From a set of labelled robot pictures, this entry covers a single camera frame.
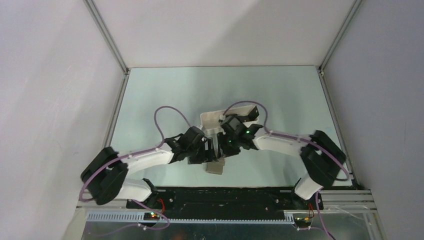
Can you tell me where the circuit board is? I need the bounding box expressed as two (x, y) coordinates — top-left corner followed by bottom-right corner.
(294, 217), (313, 223)
(143, 212), (161, 221)

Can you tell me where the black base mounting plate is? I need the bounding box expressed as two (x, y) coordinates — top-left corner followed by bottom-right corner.
(144, 187), (324, 221)

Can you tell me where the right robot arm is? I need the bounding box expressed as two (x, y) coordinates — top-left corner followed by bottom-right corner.
(219, 114), (350, 209)

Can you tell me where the beige card holder wallet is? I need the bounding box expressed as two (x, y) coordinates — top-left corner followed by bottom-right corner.
(205, 158), (226, 175)

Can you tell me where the right circuit board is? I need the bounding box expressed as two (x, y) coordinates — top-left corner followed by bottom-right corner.
(294, 217), (313, 223)

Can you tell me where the black credit cards stack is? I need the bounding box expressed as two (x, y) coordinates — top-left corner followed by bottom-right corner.
(243, 105), (260, 122)

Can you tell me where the white plastic tray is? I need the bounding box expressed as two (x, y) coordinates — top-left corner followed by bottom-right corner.
(199, 104), (259, 136)

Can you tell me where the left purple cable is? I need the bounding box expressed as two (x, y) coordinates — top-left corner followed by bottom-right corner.
(78, 105), (193, 231)

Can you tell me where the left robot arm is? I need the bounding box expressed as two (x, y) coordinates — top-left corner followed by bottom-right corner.
(80, 126), (217, 208)

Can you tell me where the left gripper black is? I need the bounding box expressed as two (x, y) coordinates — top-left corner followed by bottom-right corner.
(186, 136), (217, 164)

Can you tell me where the aluminium frame rail front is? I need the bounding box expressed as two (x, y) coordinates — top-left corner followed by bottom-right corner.
(76, 188), (379, 226)

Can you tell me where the left circuit board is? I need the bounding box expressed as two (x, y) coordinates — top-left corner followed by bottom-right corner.
(143, 212), (161, 221)

